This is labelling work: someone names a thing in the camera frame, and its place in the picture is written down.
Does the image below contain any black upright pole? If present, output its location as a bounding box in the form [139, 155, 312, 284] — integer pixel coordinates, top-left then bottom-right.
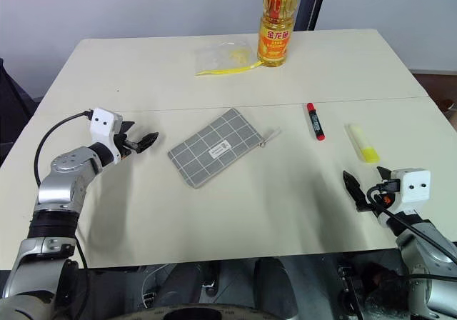
[301, 0, 330, 32]

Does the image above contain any yellow highlighter pen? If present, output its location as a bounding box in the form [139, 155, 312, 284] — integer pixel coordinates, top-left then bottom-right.
[343, 123, 381, 164]

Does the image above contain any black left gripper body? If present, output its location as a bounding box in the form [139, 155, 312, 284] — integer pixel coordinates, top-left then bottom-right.
[112, 122, 141, 159]

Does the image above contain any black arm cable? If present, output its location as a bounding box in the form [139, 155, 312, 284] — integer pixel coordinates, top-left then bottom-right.
[34, 110, 95, 188]
[366, 179, 457, 264]

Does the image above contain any grey checked pencil pouch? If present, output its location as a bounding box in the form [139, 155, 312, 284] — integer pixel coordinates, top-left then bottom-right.
[167, 107, 282, 191]

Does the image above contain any grey rounded shape under table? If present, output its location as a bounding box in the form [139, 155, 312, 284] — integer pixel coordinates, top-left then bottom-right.
[156, 261, 219, 305]
[253, 257, 299, 319]

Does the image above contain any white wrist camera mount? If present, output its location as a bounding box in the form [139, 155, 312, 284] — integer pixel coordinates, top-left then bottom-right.
[88, 107, 124, 165]
[377, 169, 432, 229]

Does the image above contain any dark ribbed rounded shape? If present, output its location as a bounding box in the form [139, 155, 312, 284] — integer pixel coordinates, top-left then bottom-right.
[119, 302, 299, 320]

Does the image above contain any red and black marker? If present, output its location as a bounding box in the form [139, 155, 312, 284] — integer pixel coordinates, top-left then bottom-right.
[306, 102, 326, 142]

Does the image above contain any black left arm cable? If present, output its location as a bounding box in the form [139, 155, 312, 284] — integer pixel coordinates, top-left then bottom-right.
[34, 110, 95, 188]

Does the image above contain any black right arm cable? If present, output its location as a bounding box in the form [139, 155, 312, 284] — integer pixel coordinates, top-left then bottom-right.
[366, 179, 457, 264]

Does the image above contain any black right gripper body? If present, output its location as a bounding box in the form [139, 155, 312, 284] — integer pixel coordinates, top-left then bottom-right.
[356, 186, 396, 214]

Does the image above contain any clear yellow-zip plastic bag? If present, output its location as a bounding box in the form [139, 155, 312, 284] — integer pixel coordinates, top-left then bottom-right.
[194, 37, 264, 77]

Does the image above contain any yellow cooking oil bottle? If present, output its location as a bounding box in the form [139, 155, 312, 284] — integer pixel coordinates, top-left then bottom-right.
[256, 0, 301, 69]

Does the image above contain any dark blue-black chair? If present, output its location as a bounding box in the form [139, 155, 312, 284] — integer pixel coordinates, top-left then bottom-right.
[0, 58, 36, 166]

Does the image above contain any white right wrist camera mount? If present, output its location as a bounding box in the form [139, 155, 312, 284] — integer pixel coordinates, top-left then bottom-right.
[377, 169, 432, 229]

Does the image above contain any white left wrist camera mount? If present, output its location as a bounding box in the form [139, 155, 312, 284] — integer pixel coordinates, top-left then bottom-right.
[88, 107, 124, 165]

